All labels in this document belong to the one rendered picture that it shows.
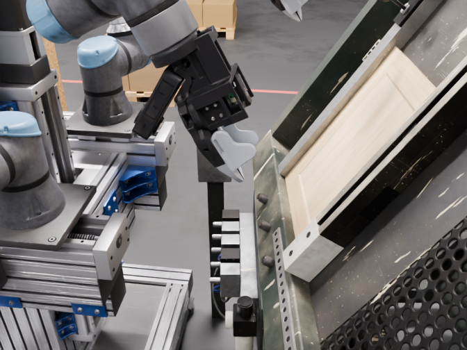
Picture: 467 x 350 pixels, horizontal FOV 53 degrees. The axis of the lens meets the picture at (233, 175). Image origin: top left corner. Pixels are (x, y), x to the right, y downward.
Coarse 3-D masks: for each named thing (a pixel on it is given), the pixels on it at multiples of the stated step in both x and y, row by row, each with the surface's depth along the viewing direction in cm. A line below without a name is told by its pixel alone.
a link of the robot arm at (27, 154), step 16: (0, 112) 97; (16, 112) 98; (0, 128) 90; (16, 128) 92; (32, 128) 95; (0, 144) 90; (16, 144) 92; (32, 144) 95; (16, 160) 92; (32, 160) 96; (16, 176) 94; (32, 176) 98
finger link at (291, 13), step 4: (280, 0) 118; (284, 0) 118; (288, 0) 117; (292, 0) 116; (296, 0) 116; (284, 4) 118; (288, 4) 118; (292, 4) 117; (296, 4) 117; (300, 4) 116; (288, 8) 119; (292, 8) 118; (296, 8) 118; (284, 12) 120; (288, 12) 119; (292, 12) 119; (288, 16) 120; (292, 16) 120; (296, 16) 121; (296, 20) 121; (300, 20) 122
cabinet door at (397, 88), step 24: (384, 72) 121; (408, 72) 111; (360, 96) 127; (384, 96) 116; (408, 96) 106; (336, 120) 132; (360, 120) 121; (384, 120) 111; (336, 144) 126; (360, 144) 115; (312, 168) 132; (336, 168) 120; (360, 168) 110; (288, 192) 137; (312, 192) 125; (336, 192) 114; (312, 216) 119
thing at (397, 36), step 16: (432, 0) 117; (416, 16) 119; (400, 32) 121; (384, 48) 123; (400, 48) 123; (368, 64) 127; (352, 80) 131; (336, 96) 135; (352, 96) 131; (336, 112) 133; (320, 128) 136; (304, 144) 139; (288, 160) 143
